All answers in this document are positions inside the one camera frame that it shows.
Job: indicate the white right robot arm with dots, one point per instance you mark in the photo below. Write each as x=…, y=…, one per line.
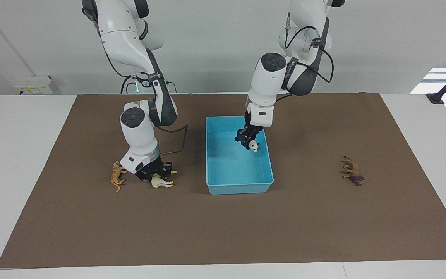
x=122, y=35

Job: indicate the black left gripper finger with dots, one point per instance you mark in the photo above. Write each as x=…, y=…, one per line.
x=241, y=138
x=251, y=140

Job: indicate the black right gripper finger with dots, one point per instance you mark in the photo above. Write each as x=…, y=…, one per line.
x=142, y=177
x=168, y=169

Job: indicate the black and white panda toy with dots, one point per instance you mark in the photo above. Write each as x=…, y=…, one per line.
x=254, y=146

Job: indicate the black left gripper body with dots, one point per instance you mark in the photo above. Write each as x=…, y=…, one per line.
x=253, y=126

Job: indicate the brown table mat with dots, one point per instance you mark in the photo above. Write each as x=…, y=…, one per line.
x=223, y=232

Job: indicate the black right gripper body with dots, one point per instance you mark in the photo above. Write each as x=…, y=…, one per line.
x=155, y=168

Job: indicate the white wall socket box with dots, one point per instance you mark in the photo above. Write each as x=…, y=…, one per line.
x=33, y=84

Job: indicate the cream horse toy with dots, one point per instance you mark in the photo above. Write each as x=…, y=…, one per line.
x=160, y=182

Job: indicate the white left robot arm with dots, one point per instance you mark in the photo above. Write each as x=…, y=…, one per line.
x=269, y=81

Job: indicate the light blue plastic storage box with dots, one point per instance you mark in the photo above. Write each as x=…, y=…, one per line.
x=230, y=166

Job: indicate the orange tiger toy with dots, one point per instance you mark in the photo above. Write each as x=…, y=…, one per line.
x=117, y=176

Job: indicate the brown lion toy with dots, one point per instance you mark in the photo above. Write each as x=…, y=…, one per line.
x=352, y=170

